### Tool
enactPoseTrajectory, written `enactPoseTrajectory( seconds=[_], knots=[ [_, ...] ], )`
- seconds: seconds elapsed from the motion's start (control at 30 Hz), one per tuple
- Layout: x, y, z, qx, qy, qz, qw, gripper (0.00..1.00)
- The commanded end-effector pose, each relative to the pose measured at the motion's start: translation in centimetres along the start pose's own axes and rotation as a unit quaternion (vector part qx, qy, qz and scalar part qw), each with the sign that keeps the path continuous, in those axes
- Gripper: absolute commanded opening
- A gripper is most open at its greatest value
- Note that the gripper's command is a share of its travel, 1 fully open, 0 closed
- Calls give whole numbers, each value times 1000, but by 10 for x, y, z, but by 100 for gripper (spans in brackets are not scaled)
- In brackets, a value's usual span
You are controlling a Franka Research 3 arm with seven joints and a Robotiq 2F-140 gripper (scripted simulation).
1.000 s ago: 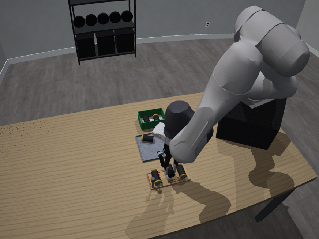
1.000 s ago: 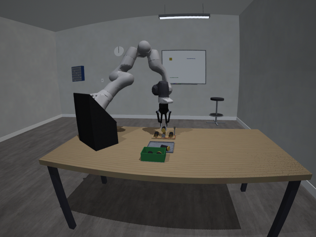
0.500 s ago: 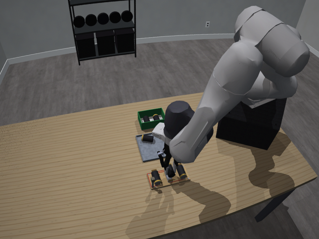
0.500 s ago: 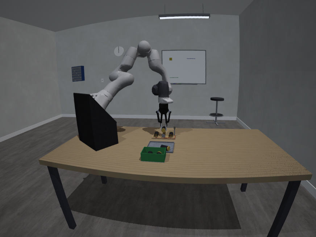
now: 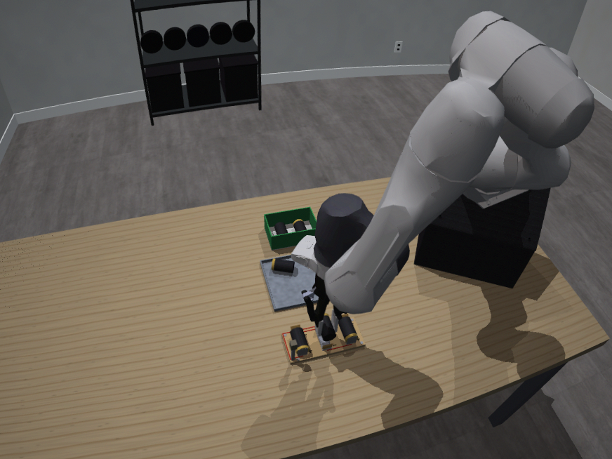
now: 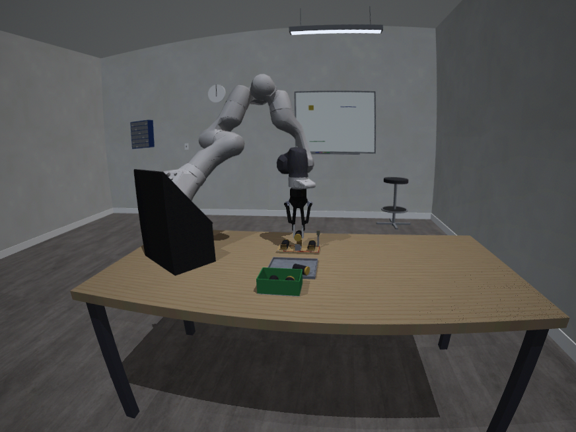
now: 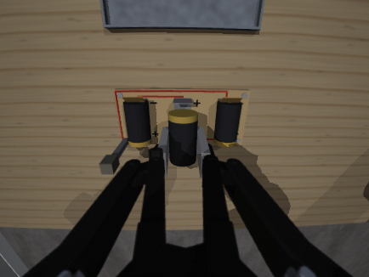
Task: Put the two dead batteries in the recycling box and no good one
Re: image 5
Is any black battery with gold end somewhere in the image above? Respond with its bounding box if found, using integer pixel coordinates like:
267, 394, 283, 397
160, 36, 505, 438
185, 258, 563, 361
290, 327, 310, 354
274, 222, 288, 235
272, 258, 295, 273
293, 219, 307, 232
321, 313, 336, 341
338, 317, 358, 342

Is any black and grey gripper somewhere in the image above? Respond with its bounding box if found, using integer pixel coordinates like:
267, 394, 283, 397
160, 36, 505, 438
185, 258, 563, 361
301, 274, 347, 337

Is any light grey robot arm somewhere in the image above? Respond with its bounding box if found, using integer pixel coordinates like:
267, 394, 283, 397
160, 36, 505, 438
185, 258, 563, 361
291, 11, 594, 314

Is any green open box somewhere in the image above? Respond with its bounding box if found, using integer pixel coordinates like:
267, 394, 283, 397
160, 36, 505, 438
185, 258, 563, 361
264, 207, 317, 251

